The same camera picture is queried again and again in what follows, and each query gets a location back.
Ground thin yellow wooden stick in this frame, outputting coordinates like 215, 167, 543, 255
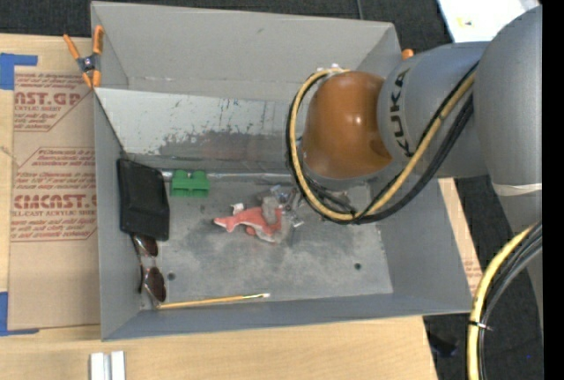
155, 292, 271, 310

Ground brown lens sunglasses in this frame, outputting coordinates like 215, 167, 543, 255
131, 234, 168, 309

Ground brown cardboard board red print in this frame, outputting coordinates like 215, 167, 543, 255
0, 33, 485, 338

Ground green toy brick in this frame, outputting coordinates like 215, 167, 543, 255
169, 168, 212, 198

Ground black flat case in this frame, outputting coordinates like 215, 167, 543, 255
115, 158, 172, 242

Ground grey metal bin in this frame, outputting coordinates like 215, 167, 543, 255
90, 0, 475, 342

